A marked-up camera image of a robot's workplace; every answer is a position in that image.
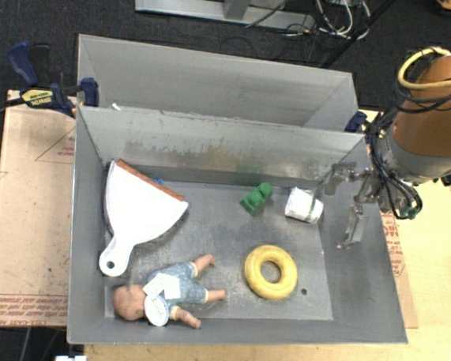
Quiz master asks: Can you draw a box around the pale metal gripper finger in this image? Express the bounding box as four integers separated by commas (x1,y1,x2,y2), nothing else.
322,159,358,198
336,205,370,252

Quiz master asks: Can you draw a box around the white cup with green stripe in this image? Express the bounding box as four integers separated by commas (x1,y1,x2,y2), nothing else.
284,186,326,225

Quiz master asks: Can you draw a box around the green toy block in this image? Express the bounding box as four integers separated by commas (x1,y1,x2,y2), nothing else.
239,180,275,217

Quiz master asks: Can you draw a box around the grey metal bin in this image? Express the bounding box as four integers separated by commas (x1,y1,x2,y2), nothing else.
49,33,435,361

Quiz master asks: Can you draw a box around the baby doll in blue clothes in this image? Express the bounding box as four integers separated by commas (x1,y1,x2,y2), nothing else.
110,244,231,333

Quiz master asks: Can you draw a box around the white plastic dustpan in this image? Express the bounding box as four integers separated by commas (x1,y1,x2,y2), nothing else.
96,159,194,284

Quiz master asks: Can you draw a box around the brown cardboard board red print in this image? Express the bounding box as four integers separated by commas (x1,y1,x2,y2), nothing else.
0,88,440,361

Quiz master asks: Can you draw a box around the yellow ring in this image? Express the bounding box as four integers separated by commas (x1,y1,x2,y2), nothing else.
241,243,302,303

